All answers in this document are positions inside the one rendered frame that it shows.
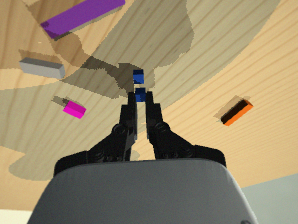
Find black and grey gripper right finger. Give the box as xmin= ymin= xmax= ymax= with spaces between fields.
xmin=145 ymin=91 xmax=227 ymax=168

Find small blue block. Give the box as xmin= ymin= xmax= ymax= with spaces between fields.
xmin=135 ymin=87 xmax=146 ymax=102
xmin=133 ymin=70 xmax=144 ymax=84

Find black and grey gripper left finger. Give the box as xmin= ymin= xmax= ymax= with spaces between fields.
xmin=53 ymin=92 xmax=138 ymax=177

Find grey rectangular rod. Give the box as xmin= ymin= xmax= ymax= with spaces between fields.
xmin=19 ymin=57 xmax=66 ymax=79

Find purple rod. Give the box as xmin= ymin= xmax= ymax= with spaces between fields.
xmin=40 ymin=0 xmax=126 ymax=39

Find orange rod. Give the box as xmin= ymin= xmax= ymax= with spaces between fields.
xmin=221 ymin=99 xmax=254 ymax=126

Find magenta rectangular block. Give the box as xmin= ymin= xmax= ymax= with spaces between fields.
xmin=63 ymin=101 xmax=86 ymax=118

